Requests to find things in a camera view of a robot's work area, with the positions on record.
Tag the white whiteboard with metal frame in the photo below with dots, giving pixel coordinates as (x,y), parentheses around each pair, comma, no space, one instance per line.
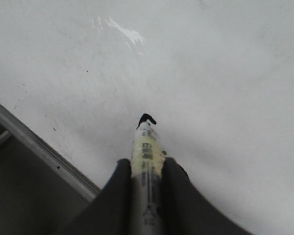
(216,75)

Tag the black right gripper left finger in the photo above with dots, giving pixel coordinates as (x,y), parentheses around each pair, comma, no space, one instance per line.
(108,213)

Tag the white whiteboard marker pen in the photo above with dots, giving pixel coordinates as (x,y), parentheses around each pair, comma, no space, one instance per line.
(146,162)

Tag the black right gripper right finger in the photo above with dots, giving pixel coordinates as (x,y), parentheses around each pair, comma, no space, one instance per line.
(186,211)

